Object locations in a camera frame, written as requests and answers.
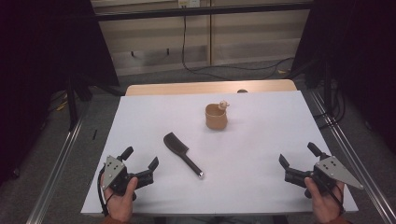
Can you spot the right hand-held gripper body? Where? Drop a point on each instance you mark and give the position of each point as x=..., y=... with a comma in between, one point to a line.
x=333, y=172

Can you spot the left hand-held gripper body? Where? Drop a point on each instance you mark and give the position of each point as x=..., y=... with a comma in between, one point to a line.
x=115, y=174

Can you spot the black spatula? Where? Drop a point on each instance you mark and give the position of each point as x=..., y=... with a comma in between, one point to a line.
x=182, y=157

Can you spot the brown cup with figurine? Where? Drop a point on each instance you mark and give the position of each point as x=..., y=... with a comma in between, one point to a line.
x=215, y=117

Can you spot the person's left hand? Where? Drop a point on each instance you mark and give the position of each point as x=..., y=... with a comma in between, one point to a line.
x=120, y=205

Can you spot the person's right hand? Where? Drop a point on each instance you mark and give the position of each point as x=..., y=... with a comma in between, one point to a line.
x=325, y=205

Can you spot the white table cover board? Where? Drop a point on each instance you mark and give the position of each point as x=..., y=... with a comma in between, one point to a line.
x=249, y=161

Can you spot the small black floor piece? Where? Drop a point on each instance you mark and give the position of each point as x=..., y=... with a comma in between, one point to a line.
x=94, y=134

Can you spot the black metal stand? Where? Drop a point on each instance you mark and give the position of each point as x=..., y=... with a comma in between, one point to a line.
x=72, y=102

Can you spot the small dark round object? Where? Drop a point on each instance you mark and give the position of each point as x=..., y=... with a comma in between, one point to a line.
x=242, y=91

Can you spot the wooden table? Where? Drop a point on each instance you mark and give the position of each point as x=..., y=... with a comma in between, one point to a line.
x=186, y=87

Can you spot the black curtain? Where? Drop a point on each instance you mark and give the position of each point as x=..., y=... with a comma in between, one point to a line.
x=355, y=56
x=46, y=62

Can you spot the black horizontal bar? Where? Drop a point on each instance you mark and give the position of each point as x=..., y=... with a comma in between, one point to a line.
x=202, y=11

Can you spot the aluminium floor rail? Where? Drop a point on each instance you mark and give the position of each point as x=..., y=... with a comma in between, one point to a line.
x=351, y=155
x=53, y=174

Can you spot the white wall outlet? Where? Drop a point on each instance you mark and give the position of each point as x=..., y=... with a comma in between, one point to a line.
x=188, y=3

